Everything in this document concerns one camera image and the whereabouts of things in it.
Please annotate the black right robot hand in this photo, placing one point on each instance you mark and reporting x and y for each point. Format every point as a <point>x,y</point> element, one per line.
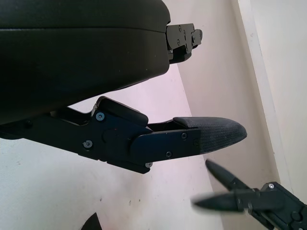
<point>271,203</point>

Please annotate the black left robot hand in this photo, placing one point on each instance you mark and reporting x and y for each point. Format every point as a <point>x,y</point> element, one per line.
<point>72,60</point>

